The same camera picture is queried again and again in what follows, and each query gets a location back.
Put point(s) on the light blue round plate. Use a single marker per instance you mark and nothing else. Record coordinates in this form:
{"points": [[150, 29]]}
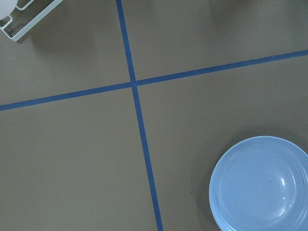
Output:
{"points": [[261, 184]]}

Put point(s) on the white cup in basket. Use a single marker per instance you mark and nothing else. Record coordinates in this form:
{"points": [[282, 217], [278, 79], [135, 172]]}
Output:
{"points": [[7, 7]]}

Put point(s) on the white wire cup basket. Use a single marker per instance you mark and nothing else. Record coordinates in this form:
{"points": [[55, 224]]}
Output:
{"points": [[25, 16]]}

